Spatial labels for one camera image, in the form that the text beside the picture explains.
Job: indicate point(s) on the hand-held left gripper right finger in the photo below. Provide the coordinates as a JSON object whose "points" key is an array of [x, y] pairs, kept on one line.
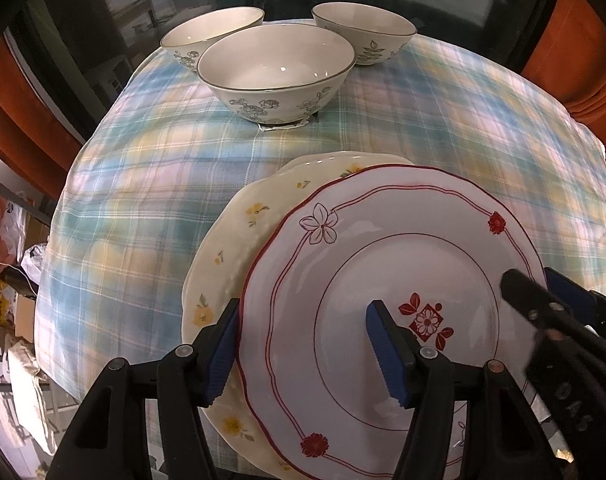
{"points": [[385, 355]]}

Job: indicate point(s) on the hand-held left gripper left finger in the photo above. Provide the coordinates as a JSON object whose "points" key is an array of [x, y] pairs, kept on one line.
{"points": [[220, 355]]}

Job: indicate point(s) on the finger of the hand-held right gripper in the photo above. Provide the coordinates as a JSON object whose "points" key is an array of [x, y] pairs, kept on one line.
{"points": [[528, 300], [568, 290]]}

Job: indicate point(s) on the white plate with red flowers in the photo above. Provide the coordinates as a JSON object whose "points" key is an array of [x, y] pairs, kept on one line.
{"points": [[333, 260]]}

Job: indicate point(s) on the scalloped plate with yellow flowers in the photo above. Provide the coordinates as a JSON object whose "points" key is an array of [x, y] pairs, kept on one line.
{"points": [[233, 240]]}

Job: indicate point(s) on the cream plate with pierced rim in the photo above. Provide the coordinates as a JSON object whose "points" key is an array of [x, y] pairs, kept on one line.
{"points": [[328, 157]]}

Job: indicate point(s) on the cream floral bowl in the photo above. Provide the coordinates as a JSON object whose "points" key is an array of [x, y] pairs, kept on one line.
{"points": [[363, 25], [278, 60], [203, 35]]}

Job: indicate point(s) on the plaid tablecloth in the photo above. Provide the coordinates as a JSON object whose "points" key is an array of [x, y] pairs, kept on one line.
{"points": [[158, 170]]}

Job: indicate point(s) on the crumpled white paper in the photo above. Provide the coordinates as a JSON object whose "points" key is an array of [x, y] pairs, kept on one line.
{"points": [[28, 390]]}

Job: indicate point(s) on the white plastic bag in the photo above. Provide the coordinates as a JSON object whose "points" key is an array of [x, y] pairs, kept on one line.
{"points": [[33, 260]]}

